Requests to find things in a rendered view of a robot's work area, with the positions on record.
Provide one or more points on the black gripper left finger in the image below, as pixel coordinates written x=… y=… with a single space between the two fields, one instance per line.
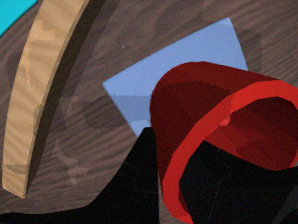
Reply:
x=130 y=198

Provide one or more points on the red cup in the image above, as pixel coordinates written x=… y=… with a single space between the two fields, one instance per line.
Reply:
x=189 y=102

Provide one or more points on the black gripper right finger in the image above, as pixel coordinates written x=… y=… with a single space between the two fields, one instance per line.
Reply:
x=220 y=188

